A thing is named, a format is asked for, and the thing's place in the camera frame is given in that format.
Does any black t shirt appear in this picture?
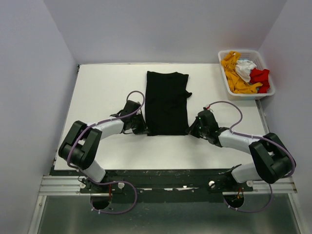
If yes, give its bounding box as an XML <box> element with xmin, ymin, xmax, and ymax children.
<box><xmin>145</xmin><ymin>71</ymin><xmax>192</xmax><ymax>136</ymax></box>

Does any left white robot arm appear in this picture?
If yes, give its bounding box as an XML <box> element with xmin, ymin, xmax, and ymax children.
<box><xmin>58</xmin><ymin>100</ymin><xmax>147</xmax><ymax>193</ymax></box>

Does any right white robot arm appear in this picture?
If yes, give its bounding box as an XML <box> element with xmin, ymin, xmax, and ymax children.
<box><xmin>186</xmin><ymin>109</ymin><xmax>295</xmax><ymax>191</ymax></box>

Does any yellow t shirt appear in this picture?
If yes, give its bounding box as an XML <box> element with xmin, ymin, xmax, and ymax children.
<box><xmin>220</xmin><ymin>51</ymin><xmax>262</xmax><ymax>94</ymax></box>

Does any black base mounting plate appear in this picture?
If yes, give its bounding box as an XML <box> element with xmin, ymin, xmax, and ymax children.
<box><xmin>80</xmin><ymin>169</ymin><xmax>253</xmax><ymax>203</ymax></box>

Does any white t shirt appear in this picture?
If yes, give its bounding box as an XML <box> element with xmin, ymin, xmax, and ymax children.
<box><xmin>235</xmin><ymin>60</ymin><xmax>257</xmax><ymax>83</ymax></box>

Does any red t shirt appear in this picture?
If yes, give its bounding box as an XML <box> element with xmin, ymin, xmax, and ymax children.
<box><xmin>250</xmin><ymin>68</ymin><xmax>270</xmax><ymax>94</ymax></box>

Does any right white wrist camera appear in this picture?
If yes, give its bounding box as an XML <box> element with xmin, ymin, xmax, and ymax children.
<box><xmin>203</xmin><ymin>105</ymin><xmax>214</xmax><ymax>113</ymax></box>

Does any aluminium frame rail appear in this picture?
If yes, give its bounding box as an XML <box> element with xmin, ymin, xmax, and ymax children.
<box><xmin>28</xmin><ymin>176</ymin><xmax>301</xmax><ymax>234</ymax></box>

